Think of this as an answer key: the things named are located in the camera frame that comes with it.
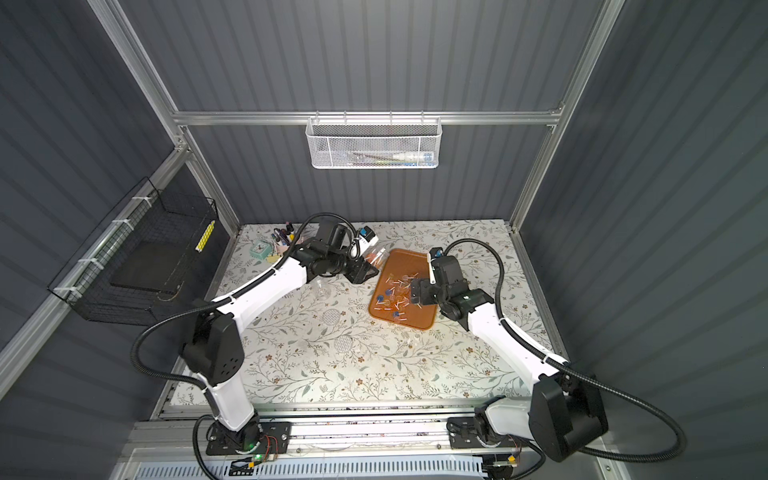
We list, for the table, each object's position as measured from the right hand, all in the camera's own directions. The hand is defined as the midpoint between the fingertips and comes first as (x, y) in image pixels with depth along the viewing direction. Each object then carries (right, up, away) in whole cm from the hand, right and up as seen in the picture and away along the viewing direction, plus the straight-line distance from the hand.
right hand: (432, 282), depth 85 cm
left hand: (-16, +4, 0) cm, 17 cm away
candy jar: (-16, +7, -1) cm, 17 cm away
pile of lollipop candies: (-10, -7, +14) cm, 18 cm away
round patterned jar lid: (-31, -12, +9) cm, 34 cm away
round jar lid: (-26, -19, +4) cm, 33 cm away
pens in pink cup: (-49, +14, +15) cm, 53 cm away
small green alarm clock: (-61, +10, +27) cm, 68 cm away
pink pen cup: (-49, +10, +15) cm, 53 cm away
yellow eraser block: (-56, +6, +27) cm, 62 cm away
